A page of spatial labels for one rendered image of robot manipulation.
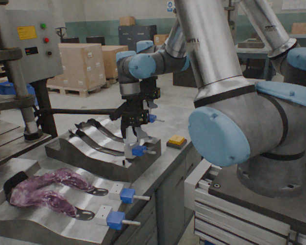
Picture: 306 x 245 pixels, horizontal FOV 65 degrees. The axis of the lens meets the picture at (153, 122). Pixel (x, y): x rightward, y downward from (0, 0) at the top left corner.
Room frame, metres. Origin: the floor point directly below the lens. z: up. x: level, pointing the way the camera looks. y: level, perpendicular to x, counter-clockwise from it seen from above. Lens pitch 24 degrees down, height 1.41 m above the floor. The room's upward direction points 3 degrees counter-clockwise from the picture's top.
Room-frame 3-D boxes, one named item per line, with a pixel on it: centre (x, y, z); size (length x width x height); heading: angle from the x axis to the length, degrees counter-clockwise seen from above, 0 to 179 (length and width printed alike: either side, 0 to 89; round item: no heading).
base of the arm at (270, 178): (0.47, -0.27, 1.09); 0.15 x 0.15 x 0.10
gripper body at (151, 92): (1.12, 0.01, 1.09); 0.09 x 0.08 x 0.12; 58
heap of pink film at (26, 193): (0.66, 0.36, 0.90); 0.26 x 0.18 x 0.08; 75
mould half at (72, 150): (1.00, 0.25, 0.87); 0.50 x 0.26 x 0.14; 58
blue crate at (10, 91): (4.21, 2.37, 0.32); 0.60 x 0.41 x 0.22; 64
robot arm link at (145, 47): (1.13, 0.02, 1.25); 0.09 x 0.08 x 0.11; 79
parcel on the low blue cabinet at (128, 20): (8.44, 0.67, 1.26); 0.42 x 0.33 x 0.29; 58
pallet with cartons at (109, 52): (6.03, 1.22, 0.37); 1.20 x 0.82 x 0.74; 66
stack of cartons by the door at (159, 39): (7.78, -0.58, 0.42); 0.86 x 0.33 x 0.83; 58
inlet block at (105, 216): (0.54, 0.11, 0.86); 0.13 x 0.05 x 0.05; 75
